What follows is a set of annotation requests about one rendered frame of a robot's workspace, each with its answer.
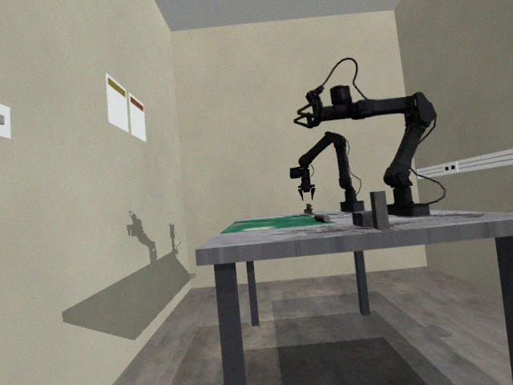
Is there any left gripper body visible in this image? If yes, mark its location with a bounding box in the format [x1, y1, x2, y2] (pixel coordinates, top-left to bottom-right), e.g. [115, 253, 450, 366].
[311, 87, 335, 128]

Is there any green flat mat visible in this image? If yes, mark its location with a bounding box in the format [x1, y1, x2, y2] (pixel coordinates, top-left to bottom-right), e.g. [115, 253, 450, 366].
[221, 215, 337, 233]

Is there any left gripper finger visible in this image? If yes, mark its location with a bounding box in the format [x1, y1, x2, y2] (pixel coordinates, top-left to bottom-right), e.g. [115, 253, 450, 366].
[297, 100, 318, 119]
[293, 115, 312, 128]

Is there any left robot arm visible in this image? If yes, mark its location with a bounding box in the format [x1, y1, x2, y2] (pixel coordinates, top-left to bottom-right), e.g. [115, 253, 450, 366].
[330, 85, 435, 208]

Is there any grey metal cylinder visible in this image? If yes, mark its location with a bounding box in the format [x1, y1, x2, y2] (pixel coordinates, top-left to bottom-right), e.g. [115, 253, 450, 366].
[314, 214, 330, 222]

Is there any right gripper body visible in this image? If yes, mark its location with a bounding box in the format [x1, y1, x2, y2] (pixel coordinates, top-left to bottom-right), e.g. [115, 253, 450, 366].
[298, 176, 315, 190]

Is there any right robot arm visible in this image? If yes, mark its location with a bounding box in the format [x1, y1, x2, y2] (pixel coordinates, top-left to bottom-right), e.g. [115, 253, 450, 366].
[289, 132, 364, 204]

